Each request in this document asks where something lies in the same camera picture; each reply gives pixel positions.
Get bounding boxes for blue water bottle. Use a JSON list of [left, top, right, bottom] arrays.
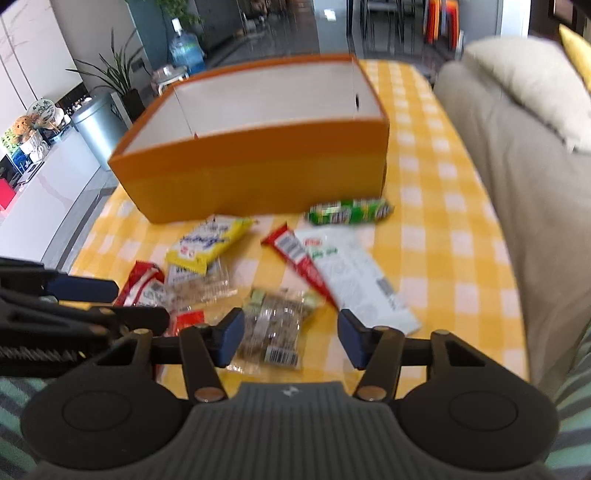
[[168, 18, 206, 77]]

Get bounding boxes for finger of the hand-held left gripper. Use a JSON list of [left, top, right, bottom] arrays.
[[0, 257, 120, 304], [0, 291, 171, 344]]

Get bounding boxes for black dining chair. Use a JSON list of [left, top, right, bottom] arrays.
[[360, 0, 416, 38]]

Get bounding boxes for decorative plate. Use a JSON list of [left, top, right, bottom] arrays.
[[28, 99, 58, 125]]

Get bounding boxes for green striped cloth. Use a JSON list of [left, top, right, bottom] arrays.
[[0, 318, 591, 480]]

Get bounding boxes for green sausage snack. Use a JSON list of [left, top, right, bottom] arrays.
[[305, 198, 395, 227]]

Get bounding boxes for small red snack packet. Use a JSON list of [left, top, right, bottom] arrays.
[[154, 310, 206, 370]]

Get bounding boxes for orange cardboard box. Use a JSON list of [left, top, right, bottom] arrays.
[[107, 54, 390, 224]]

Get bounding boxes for yellow snack packet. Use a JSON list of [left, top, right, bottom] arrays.
[[165, 217, 254, 277]]

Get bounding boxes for grey trash can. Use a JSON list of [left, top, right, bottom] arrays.
[[71, 92, 134, 171]]

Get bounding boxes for white cabinet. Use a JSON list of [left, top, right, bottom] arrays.
[[0, 124, 112, 268]]

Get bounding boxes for red box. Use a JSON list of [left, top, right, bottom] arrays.
[[0, 178, 19, 210]]

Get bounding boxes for yellow pillow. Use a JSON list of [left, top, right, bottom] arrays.
[[558, 23, 591, 93]]

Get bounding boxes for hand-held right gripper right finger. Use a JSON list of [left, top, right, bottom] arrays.
[[337, 310, 485, 401]]

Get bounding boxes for cream cushion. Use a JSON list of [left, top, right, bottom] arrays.
[[462, 37, 591, 155]]

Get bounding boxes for clear cracker snack packet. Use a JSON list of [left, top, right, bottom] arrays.
[[164, 258, 238, 315]]

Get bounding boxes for beige sofa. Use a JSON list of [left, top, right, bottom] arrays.
[[434, 37, 591, 398]]

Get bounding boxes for orange stacked stools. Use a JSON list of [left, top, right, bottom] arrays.
[[422, 0, 462, 47]]

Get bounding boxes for brown stuffed toy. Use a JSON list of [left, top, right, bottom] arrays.
[[11, 115, 38, 139]]

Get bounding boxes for clear nut snack packet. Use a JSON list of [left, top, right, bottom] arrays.
[[226, 287, 324, 370]]

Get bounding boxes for green potted plant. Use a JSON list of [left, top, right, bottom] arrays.
[[67, 28, 153, 121]]

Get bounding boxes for white stool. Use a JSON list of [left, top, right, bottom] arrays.
[[152, 65, 190, 95]]

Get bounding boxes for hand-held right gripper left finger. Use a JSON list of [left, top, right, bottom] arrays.
[[95, 308, 245, 402]]

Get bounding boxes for red and white snack packet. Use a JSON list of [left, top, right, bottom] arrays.
[[113, 261, 166, 309]]

